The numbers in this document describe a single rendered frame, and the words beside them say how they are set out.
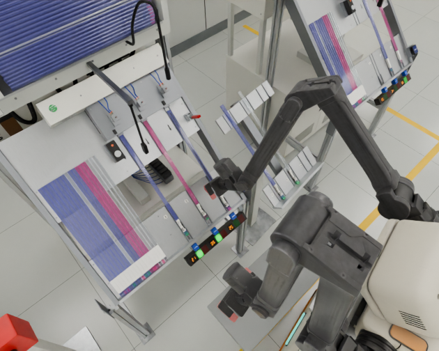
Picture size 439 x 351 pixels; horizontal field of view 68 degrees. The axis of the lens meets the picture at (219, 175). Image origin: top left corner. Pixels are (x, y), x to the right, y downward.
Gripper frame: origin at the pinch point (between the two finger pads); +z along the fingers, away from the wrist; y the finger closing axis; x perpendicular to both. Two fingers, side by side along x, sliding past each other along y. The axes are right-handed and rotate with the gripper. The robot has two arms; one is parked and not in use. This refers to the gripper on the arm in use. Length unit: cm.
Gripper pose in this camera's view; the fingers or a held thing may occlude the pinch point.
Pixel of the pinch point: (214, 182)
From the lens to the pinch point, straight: 135.3
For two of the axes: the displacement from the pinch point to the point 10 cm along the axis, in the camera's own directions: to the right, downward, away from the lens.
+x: 5.1, 8.3, 2.4
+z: -4.5, 0.2, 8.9
